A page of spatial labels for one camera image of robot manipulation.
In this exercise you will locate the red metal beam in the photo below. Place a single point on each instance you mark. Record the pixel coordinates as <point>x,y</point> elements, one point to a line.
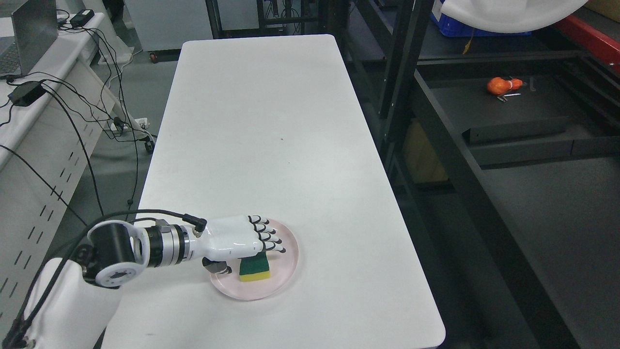
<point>603,47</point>

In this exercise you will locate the white rectangular table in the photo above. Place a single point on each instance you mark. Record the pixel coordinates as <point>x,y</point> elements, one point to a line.
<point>272,126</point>

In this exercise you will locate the black power brick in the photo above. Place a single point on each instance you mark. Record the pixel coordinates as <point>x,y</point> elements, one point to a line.
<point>81,18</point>

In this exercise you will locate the green yellow sponge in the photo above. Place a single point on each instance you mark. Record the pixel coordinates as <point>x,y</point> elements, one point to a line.
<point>254,268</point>

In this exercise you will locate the orange plastic toy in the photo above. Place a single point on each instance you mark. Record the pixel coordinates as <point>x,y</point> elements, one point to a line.
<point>498,86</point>

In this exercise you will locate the black power adapter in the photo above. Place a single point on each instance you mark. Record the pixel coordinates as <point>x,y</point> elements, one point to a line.
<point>26,93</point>

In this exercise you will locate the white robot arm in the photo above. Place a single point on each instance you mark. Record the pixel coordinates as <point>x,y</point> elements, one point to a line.
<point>72,299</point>

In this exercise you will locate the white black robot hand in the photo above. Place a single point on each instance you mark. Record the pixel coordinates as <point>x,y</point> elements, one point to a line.
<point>232,238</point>

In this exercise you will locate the grey laptop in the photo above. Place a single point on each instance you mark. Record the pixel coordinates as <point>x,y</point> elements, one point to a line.
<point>34,31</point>

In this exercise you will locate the pink round plate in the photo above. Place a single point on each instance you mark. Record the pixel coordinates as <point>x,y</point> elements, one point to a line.
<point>282,268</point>

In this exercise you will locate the black metal shelving rack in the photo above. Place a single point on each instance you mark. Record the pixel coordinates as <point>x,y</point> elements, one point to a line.
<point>512,201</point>

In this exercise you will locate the white perforated desk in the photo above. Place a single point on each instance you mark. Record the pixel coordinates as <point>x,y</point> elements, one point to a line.
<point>43,156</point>

